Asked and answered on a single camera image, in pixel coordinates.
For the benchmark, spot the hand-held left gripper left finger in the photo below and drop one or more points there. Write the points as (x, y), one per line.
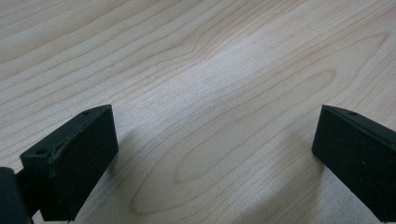
(77, 158)

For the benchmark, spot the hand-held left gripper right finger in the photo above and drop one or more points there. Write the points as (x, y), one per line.
(358, 155)

